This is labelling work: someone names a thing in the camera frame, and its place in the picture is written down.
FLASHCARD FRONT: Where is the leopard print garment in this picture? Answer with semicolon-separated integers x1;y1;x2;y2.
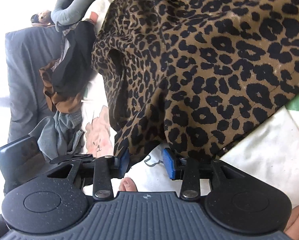
92;0;299;164

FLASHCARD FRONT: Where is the grey denim garment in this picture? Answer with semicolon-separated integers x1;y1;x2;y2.
29;110;84;160

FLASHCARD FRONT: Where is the brown garment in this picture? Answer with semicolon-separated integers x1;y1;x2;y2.
39;60;83;114

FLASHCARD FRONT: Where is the cream bear print bedsheet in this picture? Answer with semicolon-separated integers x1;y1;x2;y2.
80;0;299;208

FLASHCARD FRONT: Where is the dark grey pillow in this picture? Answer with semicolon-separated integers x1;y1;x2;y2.
5;27;62;142

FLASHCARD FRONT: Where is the teddy bear with cap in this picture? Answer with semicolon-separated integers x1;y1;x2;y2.
31;10;54;27

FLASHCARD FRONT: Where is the grey neck pillow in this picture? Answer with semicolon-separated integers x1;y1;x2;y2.
51;0;94;26

